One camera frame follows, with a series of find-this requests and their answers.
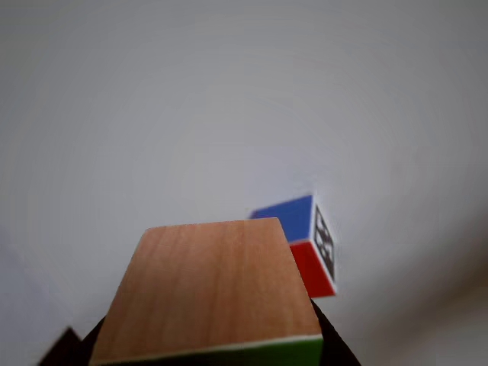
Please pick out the wooden cube with green face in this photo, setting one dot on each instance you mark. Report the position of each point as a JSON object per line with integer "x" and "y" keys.
{"x": 209, "y": 286}

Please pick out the wooden cube red and blue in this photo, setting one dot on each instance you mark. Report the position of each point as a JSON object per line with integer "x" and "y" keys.
{"x": 301, "y": 217}

